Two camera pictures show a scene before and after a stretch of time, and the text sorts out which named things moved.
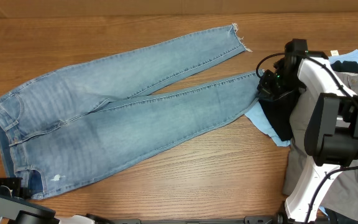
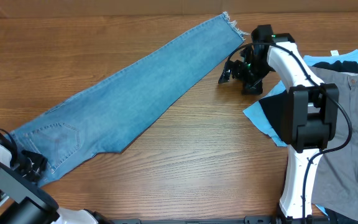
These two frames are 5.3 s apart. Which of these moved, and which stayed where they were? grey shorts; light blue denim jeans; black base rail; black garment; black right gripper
Moved: light blue denim jeans; black right gripper
Stayed: grey shorts; black garment; black base rail
